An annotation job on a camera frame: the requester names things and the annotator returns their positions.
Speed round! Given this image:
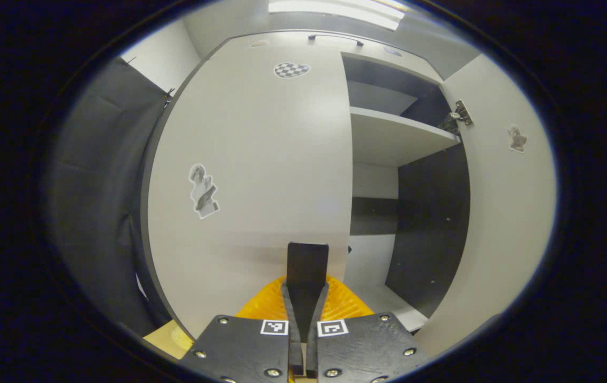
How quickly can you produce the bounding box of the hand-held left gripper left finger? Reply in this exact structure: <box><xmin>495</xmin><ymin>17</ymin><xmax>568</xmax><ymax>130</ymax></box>
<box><xmin>179</xmin><ymin>276</ymin><xmax>304</xmax><ymax>383</ymax></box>

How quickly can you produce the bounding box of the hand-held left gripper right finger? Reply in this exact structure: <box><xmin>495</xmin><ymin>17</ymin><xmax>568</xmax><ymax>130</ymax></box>
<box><xmin>306</xmin><ymin>276</ymin><xmax>432</xmax><ymax>383</ymax></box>

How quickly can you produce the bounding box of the grey cabinet drawer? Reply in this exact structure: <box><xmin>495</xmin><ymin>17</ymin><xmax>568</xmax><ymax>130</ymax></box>
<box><xmin>226</xmin><ymin>30</ymin><xmax>442</xmax><ymax>83</ymax></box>

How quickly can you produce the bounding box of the metal door hinge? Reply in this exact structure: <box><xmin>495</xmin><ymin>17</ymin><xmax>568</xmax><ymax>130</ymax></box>
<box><xmin>438</xmin><ymin>100</ymin><xmax>474</xmax><ymax>135</ymax></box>

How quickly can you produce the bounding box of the grey shoe cabinet door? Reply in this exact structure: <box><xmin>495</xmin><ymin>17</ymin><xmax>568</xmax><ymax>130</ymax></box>
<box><xmin>147</xmin><ymin>45</ymin><xmax>356</xmax><ymax>341</ymax></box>
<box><xmin>414</xmin><ymin>53</ymin><xmax>558</xmax><ymax>358</ymax></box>

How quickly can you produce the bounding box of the grey double-door shoe cabinet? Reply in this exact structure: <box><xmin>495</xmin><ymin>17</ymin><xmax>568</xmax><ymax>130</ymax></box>
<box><xmin>139</xmin><ymin>29</ymin><xmax>474</xmax><ymax>336</ymax></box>

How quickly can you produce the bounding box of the black backdrop cloth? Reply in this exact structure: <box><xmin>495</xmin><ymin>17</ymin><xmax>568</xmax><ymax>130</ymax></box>
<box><xmin>43</xmin><ymin>56</ymin><xmax>176</xmax><ymax>337</ymax></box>

